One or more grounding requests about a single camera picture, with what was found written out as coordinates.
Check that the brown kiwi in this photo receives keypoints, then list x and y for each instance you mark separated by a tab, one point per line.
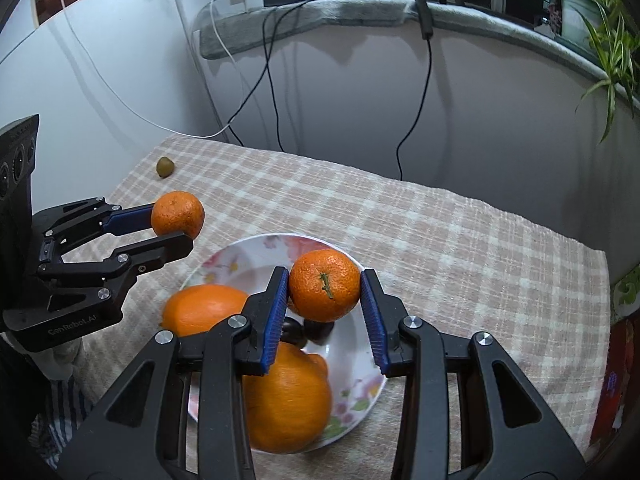
165	166

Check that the beige checked tablecloth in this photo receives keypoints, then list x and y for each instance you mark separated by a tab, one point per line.
450	260

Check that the potted spider plant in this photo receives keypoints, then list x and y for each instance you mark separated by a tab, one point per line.
575	15

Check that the white floral plate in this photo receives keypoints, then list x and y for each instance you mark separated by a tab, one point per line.
350	360

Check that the white charger plug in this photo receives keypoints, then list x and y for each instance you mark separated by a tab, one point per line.
252	0

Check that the mandarin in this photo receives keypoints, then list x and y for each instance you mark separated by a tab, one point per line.
325	285
177	212

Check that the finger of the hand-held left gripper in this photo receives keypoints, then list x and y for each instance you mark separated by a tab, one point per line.
130	219
160	250

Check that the red printed cloth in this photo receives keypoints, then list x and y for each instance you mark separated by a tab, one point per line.
617	385

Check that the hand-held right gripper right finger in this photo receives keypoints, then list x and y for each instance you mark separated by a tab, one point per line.
374	320

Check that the person's left hand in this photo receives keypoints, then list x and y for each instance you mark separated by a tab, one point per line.
55	360

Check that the large orange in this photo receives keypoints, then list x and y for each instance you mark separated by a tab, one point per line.
200	310
295	405

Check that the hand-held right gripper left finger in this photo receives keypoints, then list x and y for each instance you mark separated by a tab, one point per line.
276	320

